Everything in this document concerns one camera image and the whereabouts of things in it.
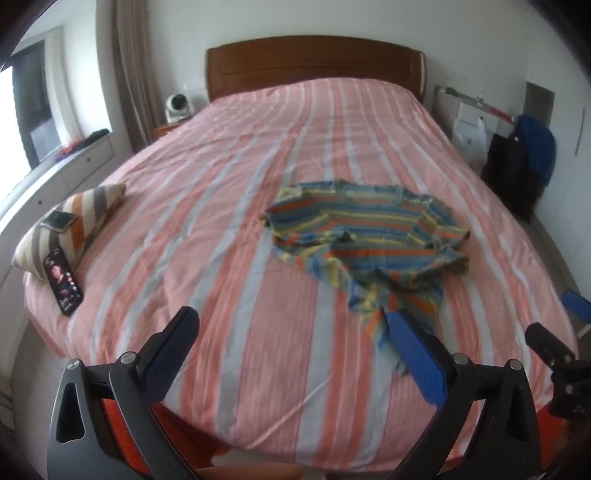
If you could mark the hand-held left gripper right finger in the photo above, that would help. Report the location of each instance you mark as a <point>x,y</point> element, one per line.
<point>418,355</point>

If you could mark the white drawer cabinet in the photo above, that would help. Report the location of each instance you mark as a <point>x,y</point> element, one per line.
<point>69,170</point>

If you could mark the dark clothes on sill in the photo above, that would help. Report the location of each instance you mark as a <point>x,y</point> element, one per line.
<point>85,140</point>

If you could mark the pink striped bed cover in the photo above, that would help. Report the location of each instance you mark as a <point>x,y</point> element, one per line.
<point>240,286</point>

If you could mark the white bag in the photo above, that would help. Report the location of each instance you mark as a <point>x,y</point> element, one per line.
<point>471,134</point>

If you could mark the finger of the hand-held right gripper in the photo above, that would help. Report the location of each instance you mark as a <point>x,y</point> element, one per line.
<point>547,344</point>
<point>577,304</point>

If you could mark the striped pillow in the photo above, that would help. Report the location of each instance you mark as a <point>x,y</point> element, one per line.
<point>83,217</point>

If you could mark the blue jacket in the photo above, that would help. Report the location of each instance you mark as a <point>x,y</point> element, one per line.
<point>538,147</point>

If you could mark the grey wall panel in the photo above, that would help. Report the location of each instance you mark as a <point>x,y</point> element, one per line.
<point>540,104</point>

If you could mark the multicolour striped pants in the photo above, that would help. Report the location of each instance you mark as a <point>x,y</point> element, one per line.
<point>397,314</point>

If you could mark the wooden nightstand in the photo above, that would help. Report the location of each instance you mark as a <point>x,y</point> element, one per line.
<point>164,130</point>

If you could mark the metal rack bar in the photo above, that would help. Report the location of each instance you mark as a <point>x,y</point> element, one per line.
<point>475,102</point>

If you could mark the beige curtain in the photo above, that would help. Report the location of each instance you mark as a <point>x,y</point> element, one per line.
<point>134,69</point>

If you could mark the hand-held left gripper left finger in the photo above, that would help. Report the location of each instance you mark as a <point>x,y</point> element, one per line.
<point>173,346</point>

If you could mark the silver smartphone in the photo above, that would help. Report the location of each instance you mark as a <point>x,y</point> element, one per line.
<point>57,220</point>

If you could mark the wooden headboard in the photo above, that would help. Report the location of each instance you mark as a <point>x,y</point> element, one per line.
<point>314,64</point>

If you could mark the multicolour striped shirt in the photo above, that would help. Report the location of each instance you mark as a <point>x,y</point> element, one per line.
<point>360,226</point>

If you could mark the window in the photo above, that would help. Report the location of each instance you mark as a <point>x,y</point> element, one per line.
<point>27,106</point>

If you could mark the white round camera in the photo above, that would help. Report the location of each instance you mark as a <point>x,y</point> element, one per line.
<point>176,107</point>

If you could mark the black jacket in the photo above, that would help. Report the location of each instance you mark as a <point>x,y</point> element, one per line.
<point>510,170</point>

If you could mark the black smartphone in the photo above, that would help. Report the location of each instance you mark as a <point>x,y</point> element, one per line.
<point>62,280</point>

